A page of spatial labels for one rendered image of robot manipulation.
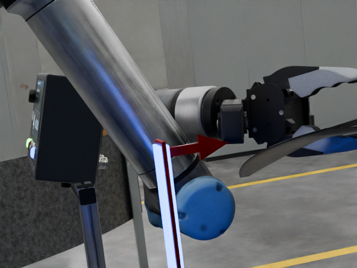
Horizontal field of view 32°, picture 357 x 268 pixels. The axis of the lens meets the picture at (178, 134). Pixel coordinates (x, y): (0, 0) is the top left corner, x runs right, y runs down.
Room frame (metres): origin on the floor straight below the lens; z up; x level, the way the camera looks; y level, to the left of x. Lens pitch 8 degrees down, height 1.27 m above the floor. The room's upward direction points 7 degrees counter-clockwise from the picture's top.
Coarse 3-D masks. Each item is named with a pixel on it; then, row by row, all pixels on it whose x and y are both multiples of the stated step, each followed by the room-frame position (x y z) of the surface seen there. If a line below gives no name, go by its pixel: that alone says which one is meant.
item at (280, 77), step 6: (288, 66) 0.72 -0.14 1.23; (294, 66) 0.72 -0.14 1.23; (300, 66) 0.71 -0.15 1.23; (306, 66) 0.71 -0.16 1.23; (312, 66) 0.70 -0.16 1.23; (318, 66) 0.70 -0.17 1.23; (276, 72) 0.73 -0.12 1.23; (282, 72) 0.73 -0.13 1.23; (288, 72) 0.72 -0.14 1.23; (294, 72) 0.72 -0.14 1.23; (300, 72) 0.71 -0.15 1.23; (306, 72) 0.71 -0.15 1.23; (264, 78) 0.74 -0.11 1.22; (270, 78) 0.74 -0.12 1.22; (276, 78) 0.73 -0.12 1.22; (282, 78) 0.73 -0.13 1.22; (276, 84) 0.73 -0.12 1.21; (282, 84) 0.73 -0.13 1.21; (288, 84) 0.72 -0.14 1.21; (282, 90) 0.73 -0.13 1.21
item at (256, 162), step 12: (312, 132) 0.48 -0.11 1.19; (324, 132) 0.48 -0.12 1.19; (336, 132) 0.49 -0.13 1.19; (348, 132) 0.51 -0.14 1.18; (276, 144) 0.52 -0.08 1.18; (288, 144) 0.52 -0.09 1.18; (300, 144) 0.55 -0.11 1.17; (252, 156) 0.57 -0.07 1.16; (264, 156) 0.58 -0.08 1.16; (276, 156) 0.64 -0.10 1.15; (240, 168) 0.63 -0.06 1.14; (252, 168) 0.65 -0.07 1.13
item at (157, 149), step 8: (160, 152) 0.53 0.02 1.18; (160, 160) 0.53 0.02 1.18; (160, 168) 0.53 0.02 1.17; (160, 176) 0.53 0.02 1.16; (160, 184) 0.54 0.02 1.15; (160, 192) 0.54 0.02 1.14; (160, 200) 0.54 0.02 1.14; (168, 208) 0.53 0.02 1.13; (168, 216) 0.53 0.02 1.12; (168, 224) 0.53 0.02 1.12; (168, 232) 0.53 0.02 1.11; (168, 240) 0.53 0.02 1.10; (168, 248) 0.54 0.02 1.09; (168, 256) 0.54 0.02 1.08; (168, 264) 0.55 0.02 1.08
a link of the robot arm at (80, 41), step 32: (0, 0) 0.69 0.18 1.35; (32, 0) 0.67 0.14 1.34; (64, 0) 0.68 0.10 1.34; (64, 32) 0.68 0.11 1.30; (96, 32) 0.69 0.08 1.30; (64, 64) 0.70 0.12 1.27; (96, 64) 0.69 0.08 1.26; (128, 64) 0.71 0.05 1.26; (96, 96) 0.69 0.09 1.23; (128, 96) 0.69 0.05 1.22; (128, 128) 0.70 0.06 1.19; (160, 128) 0.70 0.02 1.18; (128, 160) 0.72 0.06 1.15; (192, 160) 0.72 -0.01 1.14; (192, 192) 0.69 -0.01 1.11; (224, 192) 0.70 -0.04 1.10; (192, 224) 0.69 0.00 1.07; (224, 224) 0.70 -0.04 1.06
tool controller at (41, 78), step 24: (48, 96) 1.08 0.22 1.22; (72, 96) 1.09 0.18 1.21; (48, 120) 1.07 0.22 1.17; (72, 120) 1.09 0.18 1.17; (96, 120) 1.10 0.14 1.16; (48, 144) 1.07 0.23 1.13; (72, 144) 1.08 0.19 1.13; (96, 144) 1.10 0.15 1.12; (48, 168) 1.07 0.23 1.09; (72, 168) 1.08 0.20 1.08; (96, 168) 1.10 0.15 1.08
